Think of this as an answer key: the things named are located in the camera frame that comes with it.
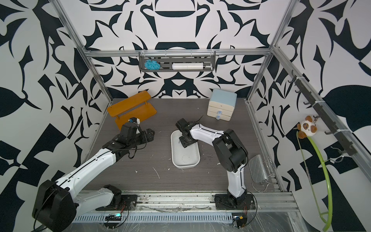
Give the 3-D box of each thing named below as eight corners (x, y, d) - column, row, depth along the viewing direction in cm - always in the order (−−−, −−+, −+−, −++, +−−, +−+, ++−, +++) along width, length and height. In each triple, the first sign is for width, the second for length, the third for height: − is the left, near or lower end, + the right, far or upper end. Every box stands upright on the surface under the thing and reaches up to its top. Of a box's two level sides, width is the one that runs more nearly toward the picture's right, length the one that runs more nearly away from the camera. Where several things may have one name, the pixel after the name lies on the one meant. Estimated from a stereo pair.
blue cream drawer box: (205, 118, 111) (208, 103, 99) (209, 104, 121) (212, 88, 108) (229, 123, 108) (235, 109, 95) (231, 108, 117) (237, 93, 105)
